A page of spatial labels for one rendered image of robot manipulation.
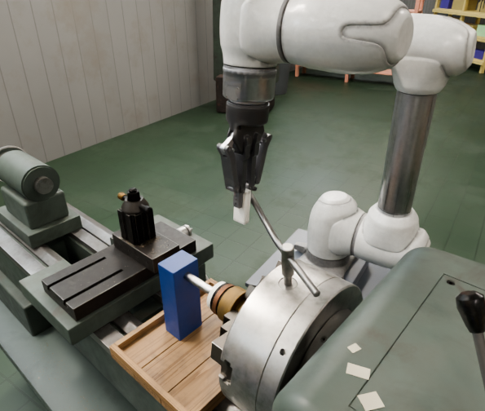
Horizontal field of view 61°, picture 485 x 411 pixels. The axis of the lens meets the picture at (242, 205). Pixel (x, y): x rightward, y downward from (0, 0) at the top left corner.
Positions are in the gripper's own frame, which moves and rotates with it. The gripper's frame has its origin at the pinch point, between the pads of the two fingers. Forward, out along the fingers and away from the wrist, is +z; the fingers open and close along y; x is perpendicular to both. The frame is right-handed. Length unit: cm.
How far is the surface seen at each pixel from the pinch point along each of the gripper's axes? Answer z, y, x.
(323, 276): 9.8, -3.8, 17.5
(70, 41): 5, -168, -385
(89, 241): 46, -8, -79
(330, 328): 14.4, 2.3, 23.5
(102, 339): 48, 14, -34
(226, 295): 21.5, 2.0, -1.3
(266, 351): 16.1, 12.8, 17.8
